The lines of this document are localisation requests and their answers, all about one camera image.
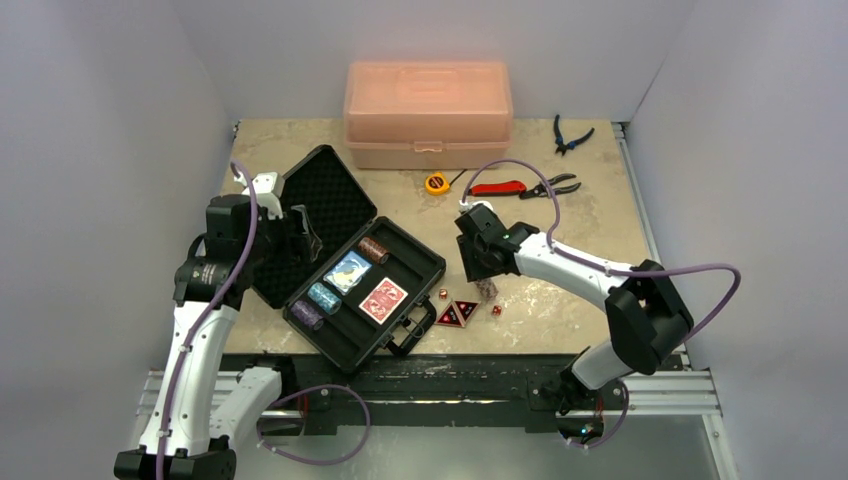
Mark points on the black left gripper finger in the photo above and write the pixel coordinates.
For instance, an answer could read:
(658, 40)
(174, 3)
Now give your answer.
(299, 239)
(314, 242)

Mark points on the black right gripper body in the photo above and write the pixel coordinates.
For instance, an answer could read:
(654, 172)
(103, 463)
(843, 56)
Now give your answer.
(475, 258)

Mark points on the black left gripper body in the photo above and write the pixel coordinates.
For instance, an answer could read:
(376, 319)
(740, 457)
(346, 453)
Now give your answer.
(274, 244)

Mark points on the orange black poker chip roll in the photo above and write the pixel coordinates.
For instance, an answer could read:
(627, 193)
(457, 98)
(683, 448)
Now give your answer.
(373, 250)

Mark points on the tan blue poker chip roll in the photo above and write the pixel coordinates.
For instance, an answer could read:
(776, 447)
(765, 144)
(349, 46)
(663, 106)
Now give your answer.
(487, 289)

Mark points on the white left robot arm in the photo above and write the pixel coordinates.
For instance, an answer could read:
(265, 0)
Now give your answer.
(187, 436)

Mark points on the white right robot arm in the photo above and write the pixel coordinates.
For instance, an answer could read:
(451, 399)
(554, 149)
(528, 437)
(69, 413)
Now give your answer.
(646, 316)

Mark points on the black poker set case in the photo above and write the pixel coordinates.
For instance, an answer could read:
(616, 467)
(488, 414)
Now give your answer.
(368, 287)

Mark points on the triangular all-in button right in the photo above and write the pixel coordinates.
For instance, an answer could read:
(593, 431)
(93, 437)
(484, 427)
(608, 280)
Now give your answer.
(465, 310)

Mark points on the triangular all-in button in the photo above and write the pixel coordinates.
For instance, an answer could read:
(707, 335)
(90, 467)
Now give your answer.
(451, 317)
(465, 310)

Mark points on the blue card deck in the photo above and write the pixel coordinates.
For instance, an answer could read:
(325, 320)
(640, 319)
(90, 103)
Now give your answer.
(333, 278)

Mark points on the triangular all-in button left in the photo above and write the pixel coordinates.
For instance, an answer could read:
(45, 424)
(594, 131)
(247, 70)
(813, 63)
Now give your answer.
(451, 317)

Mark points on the light blue poker chip roll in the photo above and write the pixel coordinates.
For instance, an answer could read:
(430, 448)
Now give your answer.
(325, 298)

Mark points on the red utility knife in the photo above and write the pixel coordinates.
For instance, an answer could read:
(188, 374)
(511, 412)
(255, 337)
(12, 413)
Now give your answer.
(508, 188)

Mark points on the purple poker chip roll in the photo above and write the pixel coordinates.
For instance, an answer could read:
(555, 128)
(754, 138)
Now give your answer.
(306, 314)

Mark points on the yellow tape measure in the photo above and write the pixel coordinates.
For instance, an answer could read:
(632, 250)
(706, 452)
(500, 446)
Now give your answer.
(438, 183)

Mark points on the red card deck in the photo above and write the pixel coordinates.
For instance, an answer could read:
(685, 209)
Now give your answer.
(383, 300)

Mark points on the orange plastic toolbox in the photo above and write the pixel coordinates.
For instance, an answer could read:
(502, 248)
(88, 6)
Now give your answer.
(427, 115)

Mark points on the black wire stripper pliers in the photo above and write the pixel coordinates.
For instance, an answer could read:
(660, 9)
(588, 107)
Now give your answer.
(554, 186)

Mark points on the blue handled pliers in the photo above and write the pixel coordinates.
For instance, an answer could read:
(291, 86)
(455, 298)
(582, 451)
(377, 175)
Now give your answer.
(563, 145)

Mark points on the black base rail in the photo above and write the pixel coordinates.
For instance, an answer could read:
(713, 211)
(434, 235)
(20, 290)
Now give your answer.
(475, 390)

